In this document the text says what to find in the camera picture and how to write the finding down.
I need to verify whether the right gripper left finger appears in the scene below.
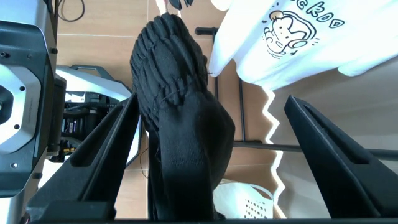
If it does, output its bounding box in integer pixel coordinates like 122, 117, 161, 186
25, 94, 141, 220

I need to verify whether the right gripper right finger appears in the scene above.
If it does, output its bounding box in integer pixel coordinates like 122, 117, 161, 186
284, 95, 398, 218

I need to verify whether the black garment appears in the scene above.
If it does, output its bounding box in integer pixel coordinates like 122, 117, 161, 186
129, 0, 236, 220

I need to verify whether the white printed shirt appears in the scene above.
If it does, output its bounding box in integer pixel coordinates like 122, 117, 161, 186
208, 0, 398, 91

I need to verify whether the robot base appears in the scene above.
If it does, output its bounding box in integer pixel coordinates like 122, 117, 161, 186
0, 0, 144, 224

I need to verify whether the white laundry basket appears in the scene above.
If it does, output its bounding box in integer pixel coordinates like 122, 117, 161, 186
213, 182, 274, 220

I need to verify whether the black clothes rack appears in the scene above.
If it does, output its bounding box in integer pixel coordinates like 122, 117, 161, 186
195, 27, 398, 159

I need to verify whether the beige curtain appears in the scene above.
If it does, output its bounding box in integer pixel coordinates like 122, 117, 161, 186
262, 55, 398, 218

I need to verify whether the black cable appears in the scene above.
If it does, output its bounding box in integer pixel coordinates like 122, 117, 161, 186
57, 0, 86, 22

